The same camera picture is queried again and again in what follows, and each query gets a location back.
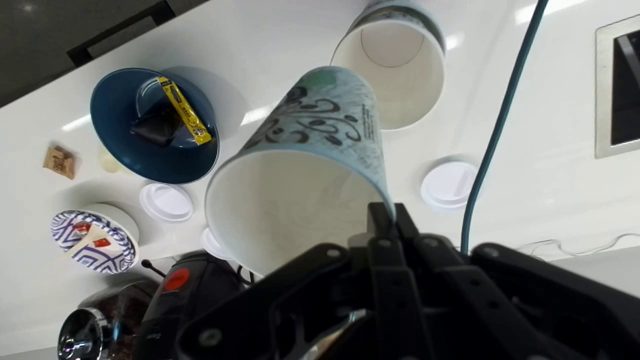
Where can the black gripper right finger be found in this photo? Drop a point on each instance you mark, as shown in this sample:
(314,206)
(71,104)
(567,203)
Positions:
(506,301)

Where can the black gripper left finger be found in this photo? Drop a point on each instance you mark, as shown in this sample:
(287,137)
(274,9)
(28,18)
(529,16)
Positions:
(332,293)

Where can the patterned paper cup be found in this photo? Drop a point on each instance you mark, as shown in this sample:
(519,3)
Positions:
(393,73)
(401,3)
(313,121)

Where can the yellow sachet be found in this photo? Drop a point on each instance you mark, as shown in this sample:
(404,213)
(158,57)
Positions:
(186,117)

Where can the black sachet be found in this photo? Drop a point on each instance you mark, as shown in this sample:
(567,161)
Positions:
(154,129)

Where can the white red sachet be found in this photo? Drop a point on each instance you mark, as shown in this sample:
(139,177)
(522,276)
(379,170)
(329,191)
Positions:
(92,240)

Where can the shiny metal kettle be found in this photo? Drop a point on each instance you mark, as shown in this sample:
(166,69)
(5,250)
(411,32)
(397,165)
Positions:
(82,337)

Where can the blue patterned white bowl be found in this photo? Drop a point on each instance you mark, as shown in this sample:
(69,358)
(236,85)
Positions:
(71,231)

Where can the dark blue bowl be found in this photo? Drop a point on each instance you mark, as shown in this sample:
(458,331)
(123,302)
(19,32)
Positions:
(112,133)

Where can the dark base cabinet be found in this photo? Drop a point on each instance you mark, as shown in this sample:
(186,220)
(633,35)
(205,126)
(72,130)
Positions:
(40,40)

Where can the rectangular counter cutout frame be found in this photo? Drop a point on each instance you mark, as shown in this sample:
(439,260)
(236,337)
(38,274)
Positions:
(602,101)

